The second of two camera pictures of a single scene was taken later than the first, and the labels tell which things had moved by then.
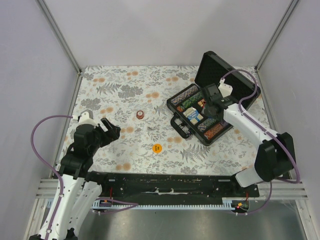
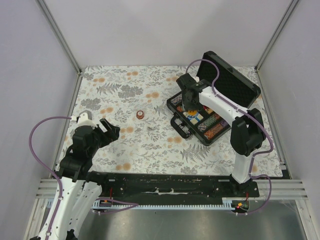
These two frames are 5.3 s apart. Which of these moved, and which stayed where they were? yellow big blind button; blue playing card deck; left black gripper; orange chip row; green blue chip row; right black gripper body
Moved: yellow big blind button; right black gripper body
Stayed: orange chip row; green blue chip row; left black gripper; blue playing card deck
